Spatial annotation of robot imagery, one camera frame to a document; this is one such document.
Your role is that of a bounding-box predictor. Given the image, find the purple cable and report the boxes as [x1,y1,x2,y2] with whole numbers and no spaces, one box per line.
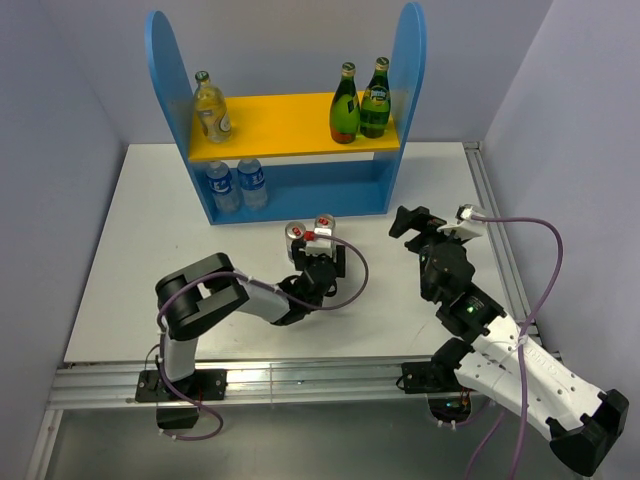
[144,234,370,442]
[464,212,565,480]

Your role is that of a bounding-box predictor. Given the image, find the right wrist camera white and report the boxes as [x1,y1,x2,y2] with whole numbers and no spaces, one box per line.
[436,204,488,241]

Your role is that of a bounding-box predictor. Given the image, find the Red Bull can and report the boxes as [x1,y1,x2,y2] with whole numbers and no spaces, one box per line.
[284,221,306,262]
[313,214,336,236]

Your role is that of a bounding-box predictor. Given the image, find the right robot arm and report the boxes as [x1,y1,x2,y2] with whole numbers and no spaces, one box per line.
[389,204,629,477]

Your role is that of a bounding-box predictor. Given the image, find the plastic water bottle blue label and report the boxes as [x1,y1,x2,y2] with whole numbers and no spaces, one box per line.
[206,161,240,213]

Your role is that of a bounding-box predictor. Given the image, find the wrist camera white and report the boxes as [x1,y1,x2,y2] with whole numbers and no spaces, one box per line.
[304,228,335,258]
[436,204,488,241]

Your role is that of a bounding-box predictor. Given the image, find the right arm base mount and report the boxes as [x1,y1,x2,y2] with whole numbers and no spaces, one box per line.
[395,360,474,424]

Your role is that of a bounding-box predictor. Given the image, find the aluminium frame rail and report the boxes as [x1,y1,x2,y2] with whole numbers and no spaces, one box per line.
[27,142,518,479]

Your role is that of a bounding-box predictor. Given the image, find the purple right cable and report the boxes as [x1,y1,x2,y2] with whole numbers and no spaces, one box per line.
[464,212,565,480]

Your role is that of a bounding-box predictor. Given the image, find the green Perrier bottle yellow label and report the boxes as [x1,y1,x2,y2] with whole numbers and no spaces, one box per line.
[360,57,391,139]

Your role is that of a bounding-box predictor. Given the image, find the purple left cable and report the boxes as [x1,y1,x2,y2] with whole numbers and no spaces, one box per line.
[144,234,370,442]

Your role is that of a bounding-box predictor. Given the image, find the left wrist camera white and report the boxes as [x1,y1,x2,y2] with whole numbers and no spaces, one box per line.
[304,228,335,258]

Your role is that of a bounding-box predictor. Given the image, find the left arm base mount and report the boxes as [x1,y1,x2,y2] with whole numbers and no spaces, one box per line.
[134,369,227,430]

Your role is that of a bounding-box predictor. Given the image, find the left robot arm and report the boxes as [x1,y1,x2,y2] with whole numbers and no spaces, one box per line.
[155,245,346,399]

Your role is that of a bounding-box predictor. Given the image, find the blue shelf yellow board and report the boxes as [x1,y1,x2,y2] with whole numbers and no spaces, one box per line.
[145,2,427,225]

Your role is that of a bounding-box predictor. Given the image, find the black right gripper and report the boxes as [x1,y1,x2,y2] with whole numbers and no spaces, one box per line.
[389,205,469,300]

